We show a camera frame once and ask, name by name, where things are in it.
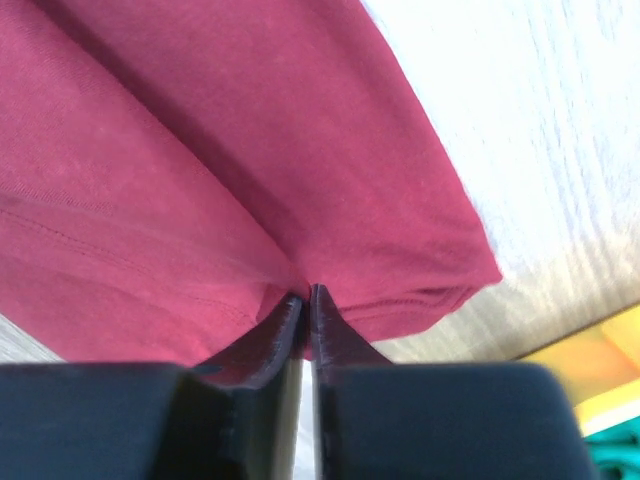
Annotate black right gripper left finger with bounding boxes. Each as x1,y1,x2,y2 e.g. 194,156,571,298
1,295,303,479

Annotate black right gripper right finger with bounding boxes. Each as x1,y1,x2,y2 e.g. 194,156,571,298
309,285,598,479

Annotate dark red t shirt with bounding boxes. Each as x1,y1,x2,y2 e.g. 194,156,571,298
1,1,501,364

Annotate yellow plastic bin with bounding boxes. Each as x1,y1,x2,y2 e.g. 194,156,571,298
522,305,639,436

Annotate green t shirt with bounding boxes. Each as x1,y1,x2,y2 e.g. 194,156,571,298
586,420,639,480

